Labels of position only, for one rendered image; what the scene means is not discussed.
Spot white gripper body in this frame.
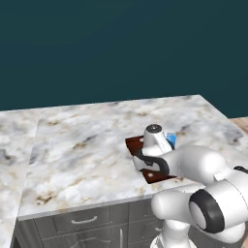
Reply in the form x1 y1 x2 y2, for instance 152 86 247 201
133 156 153 172

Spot dark brown tray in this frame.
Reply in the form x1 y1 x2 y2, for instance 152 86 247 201
124 135 178 185

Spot small blue box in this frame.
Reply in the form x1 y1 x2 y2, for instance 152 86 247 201
166 132 178 150

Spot narrow grey drawer front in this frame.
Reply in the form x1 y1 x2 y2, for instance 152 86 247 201
128 199 158 225

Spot grey cupboard front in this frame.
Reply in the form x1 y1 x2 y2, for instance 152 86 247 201
127 220 165 248

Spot silver drawer handle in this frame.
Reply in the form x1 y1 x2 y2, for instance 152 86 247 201
70 215 99 226

